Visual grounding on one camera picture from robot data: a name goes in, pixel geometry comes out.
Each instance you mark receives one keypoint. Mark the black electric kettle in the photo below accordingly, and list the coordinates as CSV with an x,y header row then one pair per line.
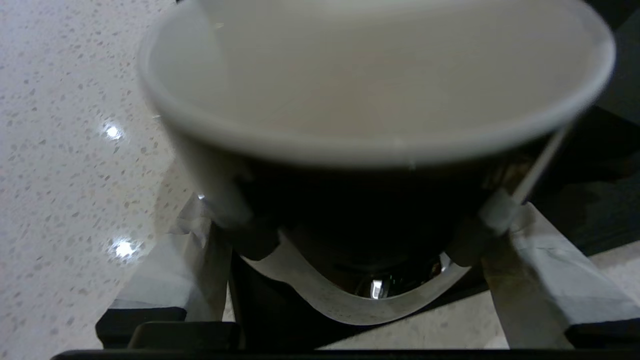
x,y
620,75

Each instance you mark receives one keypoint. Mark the black rectangular serving tray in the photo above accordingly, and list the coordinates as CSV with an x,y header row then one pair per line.
x,y
590,200

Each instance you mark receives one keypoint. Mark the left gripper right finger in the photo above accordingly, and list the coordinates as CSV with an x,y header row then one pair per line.
x,y
550,280

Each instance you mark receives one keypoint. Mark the black cup white inside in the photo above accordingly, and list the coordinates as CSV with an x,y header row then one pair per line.
x,y
380,100

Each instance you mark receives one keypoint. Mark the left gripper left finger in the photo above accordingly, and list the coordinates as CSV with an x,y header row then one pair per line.
x,y
170,270

